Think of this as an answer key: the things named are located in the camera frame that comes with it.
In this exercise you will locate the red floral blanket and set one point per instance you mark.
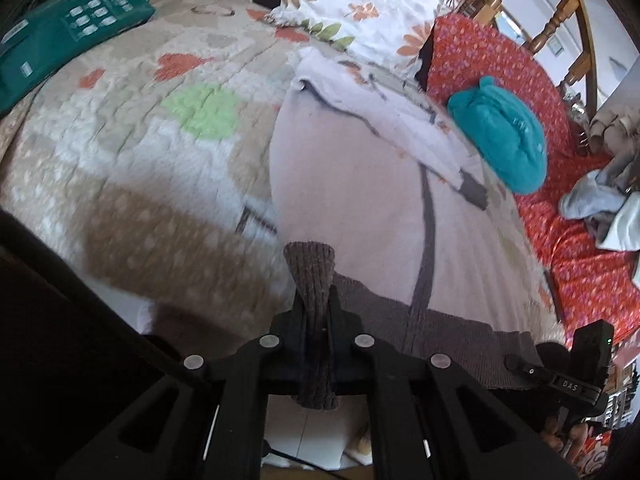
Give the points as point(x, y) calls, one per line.
point(565, 260)

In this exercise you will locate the patchwork quilted blanket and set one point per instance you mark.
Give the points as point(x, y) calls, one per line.
point(125, 160)

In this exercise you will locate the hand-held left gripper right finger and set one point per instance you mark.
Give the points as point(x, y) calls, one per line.
point(345, 350)

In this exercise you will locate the green cardboard box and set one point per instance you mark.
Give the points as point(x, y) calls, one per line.
point(65, 25)

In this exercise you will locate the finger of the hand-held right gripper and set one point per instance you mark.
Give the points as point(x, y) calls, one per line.
point(550, 367)

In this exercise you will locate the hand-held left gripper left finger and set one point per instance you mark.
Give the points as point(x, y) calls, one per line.
point(287, 345)

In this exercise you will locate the white cloth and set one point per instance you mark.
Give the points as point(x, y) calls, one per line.
point(622, 225)

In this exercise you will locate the pink sweater with brown hem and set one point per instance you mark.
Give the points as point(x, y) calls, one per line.
point(350, 200)

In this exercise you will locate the teal plush cloth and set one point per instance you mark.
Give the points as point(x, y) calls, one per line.
point(505, 135)

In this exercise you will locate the grey cloth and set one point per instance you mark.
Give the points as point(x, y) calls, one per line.
point(590, 195)

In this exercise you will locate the floral print pillow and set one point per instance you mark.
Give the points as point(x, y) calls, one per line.
point(370, 5)

